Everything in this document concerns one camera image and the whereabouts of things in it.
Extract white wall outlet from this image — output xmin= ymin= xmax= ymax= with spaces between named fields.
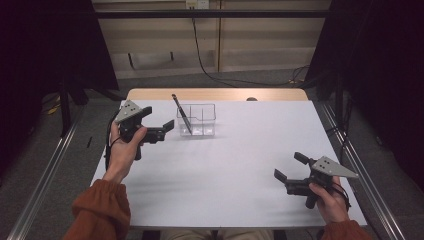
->
xmin=185 ymin=0 xmax=211 ymax=10

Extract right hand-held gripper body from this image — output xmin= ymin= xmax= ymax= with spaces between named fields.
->
xmin=285 ymin=155 xmax=360 ymax=210

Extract person's left hand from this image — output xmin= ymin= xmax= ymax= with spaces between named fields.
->
xmin=102 ymin=121 xmax=149 ymax=185

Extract black makeup brush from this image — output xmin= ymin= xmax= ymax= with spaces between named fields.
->
xmin=171 ymin=93 xmax=194 ymax=135

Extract left hand-held gripper cable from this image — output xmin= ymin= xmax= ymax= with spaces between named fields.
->
xmin=104 ymin=109 xmax=122 ymax=172

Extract aluminium rail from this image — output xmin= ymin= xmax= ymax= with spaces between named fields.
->
xmin=319 ymin=101 xmax=406 ymax=240
xmin=5 ymin=109 xmax=84 ymax=240

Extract white board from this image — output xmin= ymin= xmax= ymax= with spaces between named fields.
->
xmin=90 ymin=99 xmax=368 ymax=230

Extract black curtain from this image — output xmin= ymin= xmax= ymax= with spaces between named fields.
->
xmin=304 ymin=0 xmax=424 ymax=193
xmin=0 ymin=0 xmax=120 ymax=171

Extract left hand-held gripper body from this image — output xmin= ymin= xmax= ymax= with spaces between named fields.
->
xmin=113 ymin=99 xmax=166 ymax=161

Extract right hand-held gripper cable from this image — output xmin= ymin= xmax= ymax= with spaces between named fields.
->
xmin=333 ymin=184 xmax=352 ymax=212

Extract person's right hand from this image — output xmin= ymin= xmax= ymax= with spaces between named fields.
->
xmin=308 ymin=176 xmax=351 ymax=225

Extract yellow floor cable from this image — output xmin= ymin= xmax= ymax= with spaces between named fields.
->
xmin=45 ymin=102 xmax=63 ymax=116

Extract black horizontal bar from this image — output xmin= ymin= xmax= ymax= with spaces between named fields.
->
xmin=94 ymin=9 xmax=332 ymax=20

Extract black wall cable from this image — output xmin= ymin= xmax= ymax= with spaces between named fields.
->
xmin=190 ymin=7 xmax=310 ymax=89

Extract hand-held gripper cable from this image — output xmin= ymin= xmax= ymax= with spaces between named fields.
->
xmin=104 ymin=109 xmax=122 ymax=172
xmin=333 ymin=184 xmax=352 ymax=212

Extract black metal stand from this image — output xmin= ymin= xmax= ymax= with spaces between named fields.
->
xmin=334 ymin=71 xmax=345 ymax=130
xmin=57 ymin=77 xmax=73 ymax=138

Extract clear plastic organizer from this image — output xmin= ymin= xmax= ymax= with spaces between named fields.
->
xmin=175 ymin=103 xmax=217 ymax=138

